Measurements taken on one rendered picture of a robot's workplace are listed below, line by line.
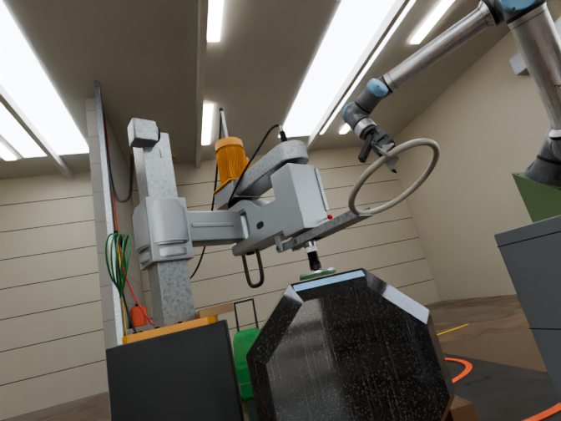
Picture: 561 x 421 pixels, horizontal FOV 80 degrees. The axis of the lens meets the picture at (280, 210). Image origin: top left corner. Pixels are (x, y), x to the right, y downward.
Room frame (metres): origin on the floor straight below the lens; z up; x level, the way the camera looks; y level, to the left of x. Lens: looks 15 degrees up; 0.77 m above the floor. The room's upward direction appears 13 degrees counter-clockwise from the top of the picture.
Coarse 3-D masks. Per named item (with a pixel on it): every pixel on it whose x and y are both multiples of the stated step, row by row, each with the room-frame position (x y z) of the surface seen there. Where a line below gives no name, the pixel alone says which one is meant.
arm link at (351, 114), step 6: (354, 102) 1.33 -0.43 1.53; (348, 108) 1.36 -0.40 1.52; (354, 108) 1.33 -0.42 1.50; (342, 114) 1.39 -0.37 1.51; (348, 114) 1.36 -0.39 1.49; (354, 114) 1.34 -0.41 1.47; (360, 114) 1.33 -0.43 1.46; (366, 114) 1.34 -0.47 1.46; (348, 120) 1.37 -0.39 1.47; (354, 120) 1.34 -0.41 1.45; (360, 120) 1.33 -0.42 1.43; (354, 126) 1.35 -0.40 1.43
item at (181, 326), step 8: (200, 320) 1.89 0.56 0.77; (208, 320) 1.90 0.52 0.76; (216, 320) 2.11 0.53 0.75; (160, 328) 1.84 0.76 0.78; (168, 328) 1.85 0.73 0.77; (176, 328) 1.86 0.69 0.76; (184, 328) 1.87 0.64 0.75; (128, 336) 1.81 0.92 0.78; (136, 336) 1.82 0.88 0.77; (144, 336) 1.83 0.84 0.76; (152, 336) 1.84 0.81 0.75
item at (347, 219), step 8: (368, 208) 1.72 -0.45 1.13; (336, 216) 1.75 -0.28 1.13; (344, 216) 1.71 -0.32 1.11; (352, 216) 1.67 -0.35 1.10; (360, 216) 1.67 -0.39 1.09; (368, 216) 1.73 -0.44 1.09; (328, 224) 1.81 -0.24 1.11; (336, 224) 1.76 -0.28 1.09; (344, 224) 1.76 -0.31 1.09; (352, 224) 1.82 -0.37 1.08; (312, 232) 1.91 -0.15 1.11; (320, 232) 1.87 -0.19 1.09; (328, 232) 1.89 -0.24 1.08; (296, 240) 2.02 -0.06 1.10; (304, 240) 1.97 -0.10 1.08; (288, 248) 2.09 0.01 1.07; (296, 248) 2.20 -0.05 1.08
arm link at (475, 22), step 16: (480, 16) 1.11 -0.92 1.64; (496, 16) 1.09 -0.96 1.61; (448, 32) 1.17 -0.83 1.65; (464, 32) 1.15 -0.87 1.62; (480, 32) 1.16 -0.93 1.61; (432, 48) 1.21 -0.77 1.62; (448, 48) 1.20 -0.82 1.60; (400, 64) 1.30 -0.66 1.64; (416, 64) 1.26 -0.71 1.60; (432, 64) 1.28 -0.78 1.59; (384, 80) 1.34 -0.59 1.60; (400, 80) 1.32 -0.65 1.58; (384, 96) 1.38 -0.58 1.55
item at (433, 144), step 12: (408, 144) 1.30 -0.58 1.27; (420, 144) 1.32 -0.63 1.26; (432, 144) 1.37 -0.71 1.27; (384, 156) 1.30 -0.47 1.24; (432, 156) 1.51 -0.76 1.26; (372, 168) 1.33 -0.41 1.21; (432, 168) 1.57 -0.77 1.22; (360, 180) 1.38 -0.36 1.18; (420, 180) 1.66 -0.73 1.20; (408, 192) 1.71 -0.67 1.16; (348, 204) 1.53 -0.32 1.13; (396, 204) 1.74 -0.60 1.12
